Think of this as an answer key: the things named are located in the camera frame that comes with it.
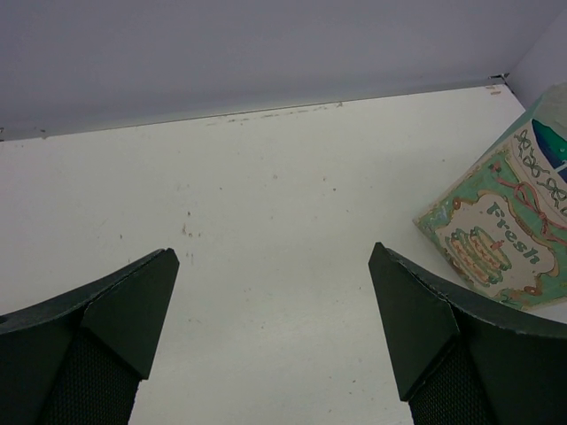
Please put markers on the green printed paper bag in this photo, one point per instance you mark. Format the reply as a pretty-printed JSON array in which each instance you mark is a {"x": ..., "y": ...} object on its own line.
[{"x": 502, "y": 225}]

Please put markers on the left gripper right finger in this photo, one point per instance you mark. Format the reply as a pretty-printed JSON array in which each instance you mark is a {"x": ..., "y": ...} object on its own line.
[{"x": 460, "y": 358}]

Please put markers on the green mint snack packet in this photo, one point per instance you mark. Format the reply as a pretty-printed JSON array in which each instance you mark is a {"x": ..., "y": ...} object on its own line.
[{"x": 552, "y": 146}]

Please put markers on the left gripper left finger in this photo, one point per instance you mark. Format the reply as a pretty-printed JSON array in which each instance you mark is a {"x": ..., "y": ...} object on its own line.
[{"x": 79, "y": 357}]

